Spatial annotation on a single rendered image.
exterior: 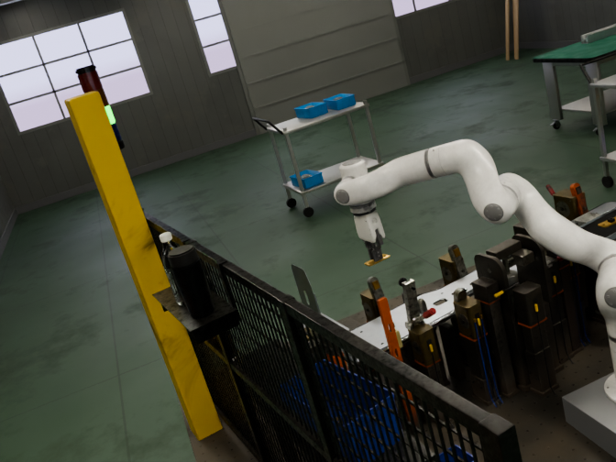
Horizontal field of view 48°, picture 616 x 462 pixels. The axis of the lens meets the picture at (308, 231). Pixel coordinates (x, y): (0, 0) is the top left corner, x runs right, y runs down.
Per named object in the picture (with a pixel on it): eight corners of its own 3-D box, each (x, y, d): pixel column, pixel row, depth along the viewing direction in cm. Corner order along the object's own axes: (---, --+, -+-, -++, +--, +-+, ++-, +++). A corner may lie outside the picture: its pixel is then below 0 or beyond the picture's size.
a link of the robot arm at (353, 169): (367, 205, 212) (378, 194, 219) (357, 165, 208) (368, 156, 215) (343, 208, 216) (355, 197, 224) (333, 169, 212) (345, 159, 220)
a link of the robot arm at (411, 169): (427, 191, 194) (336, 213, 210) (443, 171, 206) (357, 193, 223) (416, 161, 191) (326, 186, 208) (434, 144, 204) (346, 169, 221)
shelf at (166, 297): (203, 290, 206) (185, 236, 201) (250, 324, 175) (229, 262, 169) (158, 310, 201) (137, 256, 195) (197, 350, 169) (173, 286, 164)
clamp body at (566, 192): (572, 263, 307) (560, 187, 295) (598, 269, 295) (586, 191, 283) (558, 270, 303) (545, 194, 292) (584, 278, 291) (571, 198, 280)
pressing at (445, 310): (603, 201, 287) (603, 197, 287) (652, 208, 268) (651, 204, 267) (326, 345, 236) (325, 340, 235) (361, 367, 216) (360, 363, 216)
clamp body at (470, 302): (486, 390, 237) (466, 294, 225) (509, 401, 227) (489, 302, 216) (472, 399, 235) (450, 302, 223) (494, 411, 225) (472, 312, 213)
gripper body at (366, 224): (381, 205, 216) (390, 237, 219) (364, 201, 225) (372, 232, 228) (362, 214, 213) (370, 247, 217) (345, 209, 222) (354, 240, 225)
